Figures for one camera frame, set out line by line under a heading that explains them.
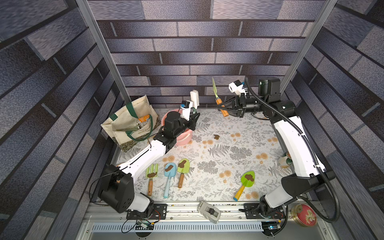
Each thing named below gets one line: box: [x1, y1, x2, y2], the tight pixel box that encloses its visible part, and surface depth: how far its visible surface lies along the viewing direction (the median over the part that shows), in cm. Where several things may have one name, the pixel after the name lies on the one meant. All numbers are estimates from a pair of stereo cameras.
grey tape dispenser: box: [197, 201, 221, 224], surface depth 72 cm
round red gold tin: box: [291, 203, 318, 227], surface depth 72 cm
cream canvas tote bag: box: [100, 94, 162, 152], surface depth 95 cm
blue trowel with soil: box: [163, 162, 177, 199], surface depth 89 cm
